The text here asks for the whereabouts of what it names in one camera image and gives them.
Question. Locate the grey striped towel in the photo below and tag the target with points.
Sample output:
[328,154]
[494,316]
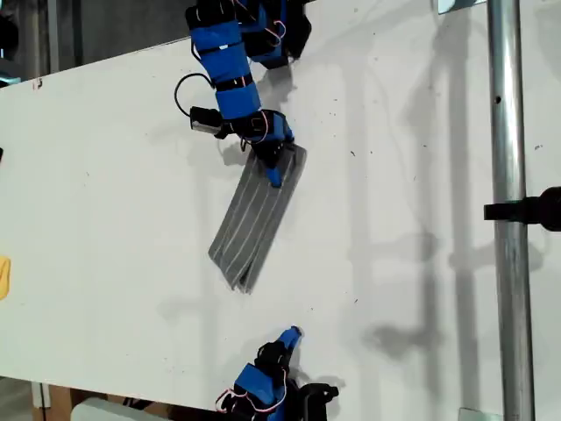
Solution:
[254,228]

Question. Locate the white box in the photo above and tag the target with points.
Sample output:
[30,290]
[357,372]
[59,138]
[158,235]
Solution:
[101,412]

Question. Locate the wooden table leg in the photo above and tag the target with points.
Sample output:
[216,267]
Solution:
[61,397]

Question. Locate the black clamp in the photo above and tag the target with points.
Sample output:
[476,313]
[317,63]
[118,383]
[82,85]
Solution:
[539,210]

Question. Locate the yellow object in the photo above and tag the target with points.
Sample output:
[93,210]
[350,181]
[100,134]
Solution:
[3,278]

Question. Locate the gripper camera stalk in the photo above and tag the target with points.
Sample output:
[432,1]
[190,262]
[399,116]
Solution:
[225,130]

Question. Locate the steel post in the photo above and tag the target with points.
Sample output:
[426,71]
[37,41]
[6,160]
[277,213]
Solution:
[508,131]

